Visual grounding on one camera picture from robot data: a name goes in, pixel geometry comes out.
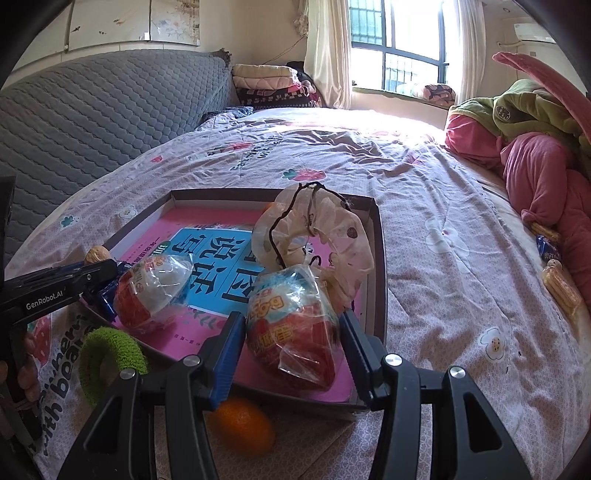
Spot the red white toy egg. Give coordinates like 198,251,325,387
113,253,195,330
245,264,345,393

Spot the cream pink folded quilt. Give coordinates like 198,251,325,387
231,63,303,90

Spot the cream curtain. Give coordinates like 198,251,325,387
293,0,354,110
455,0,485,102

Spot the dark clothes pile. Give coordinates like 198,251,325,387
286,61,317,88

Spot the blue snack packet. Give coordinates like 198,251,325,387
92,281,118,323

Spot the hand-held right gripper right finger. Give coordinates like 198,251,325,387
339,310,527,480

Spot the floral wall poster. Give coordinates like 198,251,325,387
65,0,201,47

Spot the white air conditioner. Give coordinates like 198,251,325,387
512,21,557,44

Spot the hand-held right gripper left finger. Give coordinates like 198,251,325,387
55,311,247,480

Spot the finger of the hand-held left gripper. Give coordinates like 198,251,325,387
60,259,118,297
32,262,105,280

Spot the dark blue cloth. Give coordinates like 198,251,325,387
203,106,254,125

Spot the yellow corn snack packet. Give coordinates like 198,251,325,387
530,222,561,243
541,267,583,319

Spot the patterned pillow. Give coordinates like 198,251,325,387
422,83,457,107

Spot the floral printed bed sheet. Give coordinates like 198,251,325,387
4,107,591,480

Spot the walnut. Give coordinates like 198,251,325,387
84,246,113,266

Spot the grey cardboard tray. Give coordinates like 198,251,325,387
78,187,389,423

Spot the pink and blue book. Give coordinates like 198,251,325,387
111,205,370,404

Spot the person's left hand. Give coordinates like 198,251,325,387
16,330,44,404

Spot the dark patterned folded blanket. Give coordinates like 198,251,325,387
236,85,321,110

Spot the green fuzzy scrunchie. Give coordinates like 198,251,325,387
78,327,149,408

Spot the pink blanket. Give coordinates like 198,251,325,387
443,52,591,319

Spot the black framed window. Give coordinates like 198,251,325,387
348,0,460,95

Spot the grey quilted headboard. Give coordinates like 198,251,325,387
0,48,236,278

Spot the green blanket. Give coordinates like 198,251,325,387
450,78,591,169

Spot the blue candy packet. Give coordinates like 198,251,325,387
536,235,561,264

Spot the cream dotted scrunchie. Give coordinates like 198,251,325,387
253,182,376,315

